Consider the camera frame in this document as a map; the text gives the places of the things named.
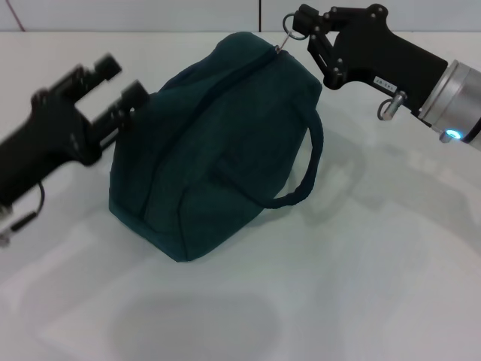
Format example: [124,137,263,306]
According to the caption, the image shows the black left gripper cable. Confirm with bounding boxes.
[0,181,46,247]

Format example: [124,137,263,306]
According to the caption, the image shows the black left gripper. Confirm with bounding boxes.
[0,53,150,206]

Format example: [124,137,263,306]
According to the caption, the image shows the dark teal fabric bag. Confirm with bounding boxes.
[107,13,325,264]

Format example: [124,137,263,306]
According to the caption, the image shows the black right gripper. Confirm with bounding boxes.
[292,3,450,118]

